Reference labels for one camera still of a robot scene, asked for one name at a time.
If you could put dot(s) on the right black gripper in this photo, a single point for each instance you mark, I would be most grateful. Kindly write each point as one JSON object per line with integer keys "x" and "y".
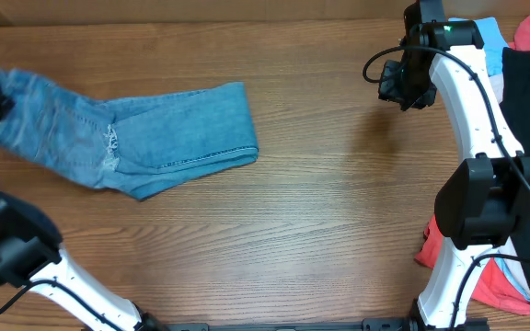
{"x": 387, "y": 92}

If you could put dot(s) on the blue denim jeans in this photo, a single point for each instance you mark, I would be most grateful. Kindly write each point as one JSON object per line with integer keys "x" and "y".
{"x": 140, "y": 146}

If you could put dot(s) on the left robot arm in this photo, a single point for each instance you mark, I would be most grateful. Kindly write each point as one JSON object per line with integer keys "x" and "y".
{"x": 34, "y": 259}

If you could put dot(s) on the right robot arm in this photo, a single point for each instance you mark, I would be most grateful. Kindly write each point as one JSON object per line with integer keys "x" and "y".
{"x": 487, "y": 199}

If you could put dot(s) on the light blue shirt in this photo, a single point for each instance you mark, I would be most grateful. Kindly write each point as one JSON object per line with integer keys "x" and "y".
{"x": 494, "y": 44}

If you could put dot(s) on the white cloth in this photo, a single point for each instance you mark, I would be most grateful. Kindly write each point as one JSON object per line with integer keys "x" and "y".
{"x": 512, "y": 270}

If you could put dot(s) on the red shirt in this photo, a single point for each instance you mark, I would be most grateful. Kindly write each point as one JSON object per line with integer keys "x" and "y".
{"x": 493, "y": 288}

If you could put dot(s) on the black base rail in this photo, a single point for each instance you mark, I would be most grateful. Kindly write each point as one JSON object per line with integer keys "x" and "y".
{"x": 283, "y": 327}

